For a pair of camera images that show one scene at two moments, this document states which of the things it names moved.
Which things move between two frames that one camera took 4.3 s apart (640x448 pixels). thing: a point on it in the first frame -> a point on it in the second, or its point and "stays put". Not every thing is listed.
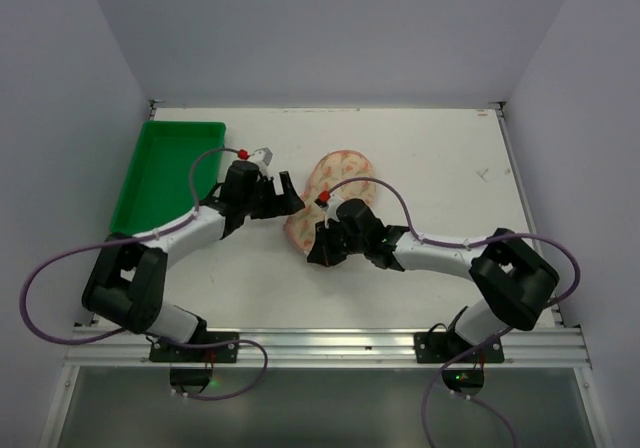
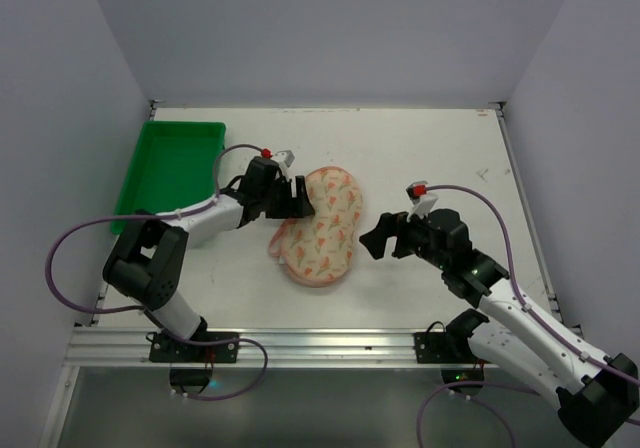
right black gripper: x=332 y=240 -> x=400 y=235
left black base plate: x=160 y=351 stays put
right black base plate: x=443 y=347 stays put
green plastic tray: x=156 y=185 stays put
